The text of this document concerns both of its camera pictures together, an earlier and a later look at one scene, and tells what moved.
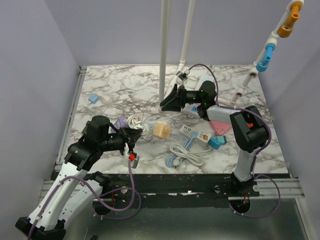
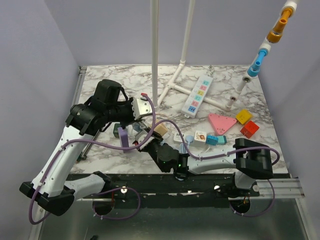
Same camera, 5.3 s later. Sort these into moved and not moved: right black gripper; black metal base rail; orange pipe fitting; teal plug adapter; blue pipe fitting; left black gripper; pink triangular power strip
Moved: orange pipe fitting; blue pipe fitting; right black gripper; left black gripper
Not moved: pink triangular power strip; black metal base rail; teal plug adapter
